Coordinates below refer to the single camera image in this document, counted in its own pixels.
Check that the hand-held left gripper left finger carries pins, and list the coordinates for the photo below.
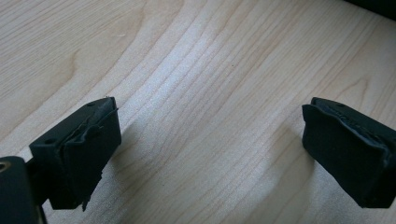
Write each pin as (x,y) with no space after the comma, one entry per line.
(77,161)

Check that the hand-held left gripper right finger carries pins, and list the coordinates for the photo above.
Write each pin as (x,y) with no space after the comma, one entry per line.
(348,155)

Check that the black book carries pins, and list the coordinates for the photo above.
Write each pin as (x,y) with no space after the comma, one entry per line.
(379,6)

